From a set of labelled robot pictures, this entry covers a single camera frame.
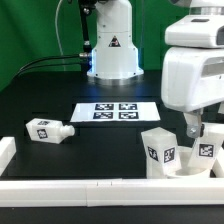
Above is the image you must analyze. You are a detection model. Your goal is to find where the upper black cable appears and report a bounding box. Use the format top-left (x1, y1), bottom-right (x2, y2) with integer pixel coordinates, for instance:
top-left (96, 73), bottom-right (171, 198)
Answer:
top-left (18, 53), bottom-right (93, 73)

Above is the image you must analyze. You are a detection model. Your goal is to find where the grey thin cable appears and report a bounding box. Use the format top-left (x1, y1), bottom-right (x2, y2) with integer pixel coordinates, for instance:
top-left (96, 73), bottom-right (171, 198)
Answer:
top-left (54, 0), bottom-right (68, 72)

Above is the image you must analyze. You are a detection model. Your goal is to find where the black vertical cable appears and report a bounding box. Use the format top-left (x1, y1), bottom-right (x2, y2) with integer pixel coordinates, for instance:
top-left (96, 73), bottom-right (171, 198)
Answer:
top-left (78, 0), bottom-right (98, 72)

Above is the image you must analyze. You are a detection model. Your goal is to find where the white fence bar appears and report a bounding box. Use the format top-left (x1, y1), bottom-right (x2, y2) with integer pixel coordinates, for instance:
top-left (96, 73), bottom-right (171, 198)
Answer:
top-left (0, 137), bottom-right (16, 176)
top-left (0, 178), bottom-right (224, 207)

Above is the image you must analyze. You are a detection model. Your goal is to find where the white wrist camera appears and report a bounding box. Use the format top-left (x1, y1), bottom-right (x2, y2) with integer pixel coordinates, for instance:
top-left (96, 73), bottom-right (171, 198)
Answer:
top-left (165, 16), bottom-right (224, 48)

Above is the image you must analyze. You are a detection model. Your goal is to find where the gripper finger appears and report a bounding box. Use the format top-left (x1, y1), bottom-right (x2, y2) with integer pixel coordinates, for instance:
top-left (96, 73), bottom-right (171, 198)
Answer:
top-left (184, 110), bottom-right (204, 138)

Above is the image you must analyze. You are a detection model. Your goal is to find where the lower black cable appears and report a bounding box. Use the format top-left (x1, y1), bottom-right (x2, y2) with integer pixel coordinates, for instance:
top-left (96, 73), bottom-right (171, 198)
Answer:
top-left (17, 59), bottom-right (92, 78)

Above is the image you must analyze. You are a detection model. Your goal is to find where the white left fence bar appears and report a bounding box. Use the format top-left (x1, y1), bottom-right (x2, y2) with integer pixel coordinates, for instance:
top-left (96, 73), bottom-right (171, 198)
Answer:
top-left (0, 137), bottom-right (16, 176)

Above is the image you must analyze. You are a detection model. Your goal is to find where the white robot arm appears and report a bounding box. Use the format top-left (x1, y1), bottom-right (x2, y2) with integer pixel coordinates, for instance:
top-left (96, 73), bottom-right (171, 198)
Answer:
top-left (87, 0), bottom-right (224, 138)

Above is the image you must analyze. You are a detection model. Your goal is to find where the white front fence bar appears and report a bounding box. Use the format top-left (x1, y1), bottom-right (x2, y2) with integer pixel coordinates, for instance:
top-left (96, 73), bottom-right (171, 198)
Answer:
top-left (0, 178), bottom-right (224, 207)

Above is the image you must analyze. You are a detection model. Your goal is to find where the white marker sheet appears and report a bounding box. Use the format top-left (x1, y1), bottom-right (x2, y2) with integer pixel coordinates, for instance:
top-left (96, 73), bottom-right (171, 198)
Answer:
top-left (71, 102), bottom-right (160, 122)

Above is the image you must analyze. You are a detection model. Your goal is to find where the white round stool seat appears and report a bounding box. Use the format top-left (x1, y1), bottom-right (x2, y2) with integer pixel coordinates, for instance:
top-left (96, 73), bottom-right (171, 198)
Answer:
top-left (146, 145), bottom-right (224, 180)

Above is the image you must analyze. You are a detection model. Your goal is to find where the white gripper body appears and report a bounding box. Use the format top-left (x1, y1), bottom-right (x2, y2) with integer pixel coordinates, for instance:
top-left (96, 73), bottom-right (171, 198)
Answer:
top-left (161, 47), bottom-right (224, 112)

